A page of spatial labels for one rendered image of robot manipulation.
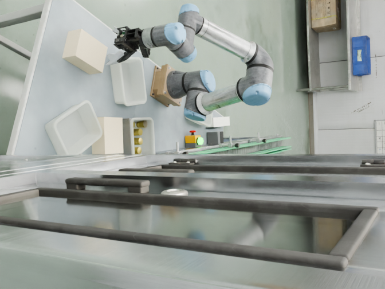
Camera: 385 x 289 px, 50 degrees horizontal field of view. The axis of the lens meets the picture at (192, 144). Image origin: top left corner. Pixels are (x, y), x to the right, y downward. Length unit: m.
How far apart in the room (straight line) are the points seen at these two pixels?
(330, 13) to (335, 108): 1.65
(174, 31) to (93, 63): 0.45
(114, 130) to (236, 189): 1.35
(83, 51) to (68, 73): 0.11
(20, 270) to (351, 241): 0.23
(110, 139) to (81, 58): 0.36
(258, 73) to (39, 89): 0.88
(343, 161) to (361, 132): 6.93
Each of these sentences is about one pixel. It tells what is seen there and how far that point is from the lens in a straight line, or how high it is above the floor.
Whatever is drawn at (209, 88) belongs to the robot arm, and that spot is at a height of 1.07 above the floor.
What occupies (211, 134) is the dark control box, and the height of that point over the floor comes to 0.79.
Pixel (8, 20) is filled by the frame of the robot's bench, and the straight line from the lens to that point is 2.08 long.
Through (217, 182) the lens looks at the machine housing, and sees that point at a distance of 0.57.
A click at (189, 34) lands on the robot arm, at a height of 1.25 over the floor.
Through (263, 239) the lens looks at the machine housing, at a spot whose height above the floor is 1.93.
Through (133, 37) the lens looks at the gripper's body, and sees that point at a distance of 1.62.
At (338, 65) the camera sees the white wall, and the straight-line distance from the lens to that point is 7.88.
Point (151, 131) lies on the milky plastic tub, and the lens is 2.07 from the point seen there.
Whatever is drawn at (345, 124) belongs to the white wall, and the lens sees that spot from 7.82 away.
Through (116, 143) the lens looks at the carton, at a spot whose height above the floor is 0.82.
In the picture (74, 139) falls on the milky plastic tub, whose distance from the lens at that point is 1.80.
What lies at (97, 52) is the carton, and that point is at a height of 0.83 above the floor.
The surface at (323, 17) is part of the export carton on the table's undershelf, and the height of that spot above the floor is 0.46.
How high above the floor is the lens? 2.06
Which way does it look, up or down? 31 degrees down
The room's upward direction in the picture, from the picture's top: 89 degrees clockwise
